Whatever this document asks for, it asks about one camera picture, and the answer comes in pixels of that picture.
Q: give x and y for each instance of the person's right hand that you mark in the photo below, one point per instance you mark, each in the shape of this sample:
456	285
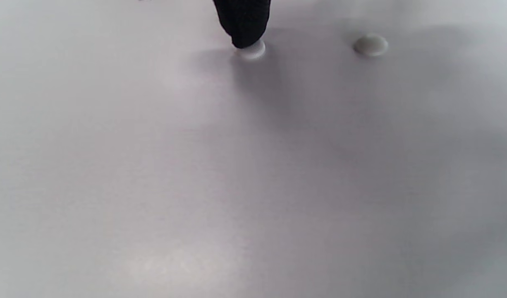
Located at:
245	20

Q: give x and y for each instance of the single white Go stone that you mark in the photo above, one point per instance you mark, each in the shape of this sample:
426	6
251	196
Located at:
370	45
255	51

